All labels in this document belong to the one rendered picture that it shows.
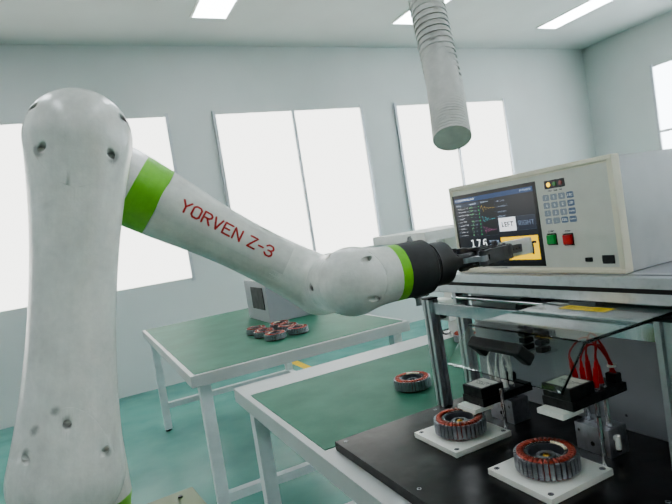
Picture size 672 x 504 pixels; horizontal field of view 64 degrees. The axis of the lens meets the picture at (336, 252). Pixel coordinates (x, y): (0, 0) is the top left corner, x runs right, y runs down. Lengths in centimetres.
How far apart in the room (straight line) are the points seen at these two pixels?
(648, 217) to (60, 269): 93
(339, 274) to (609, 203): 49
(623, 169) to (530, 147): 694
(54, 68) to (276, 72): 214
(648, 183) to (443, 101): 143
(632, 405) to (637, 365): 9
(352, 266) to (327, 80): 561
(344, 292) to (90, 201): 36
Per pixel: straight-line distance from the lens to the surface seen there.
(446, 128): 231
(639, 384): 124
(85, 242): 68
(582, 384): 109
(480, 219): 125
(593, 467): 111
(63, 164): 69
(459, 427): 121
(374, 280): 80
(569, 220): 108
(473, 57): 764
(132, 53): 583
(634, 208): 106
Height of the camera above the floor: 127
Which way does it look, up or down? 3 degrees down
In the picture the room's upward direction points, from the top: 9 degrees counter-clockwise
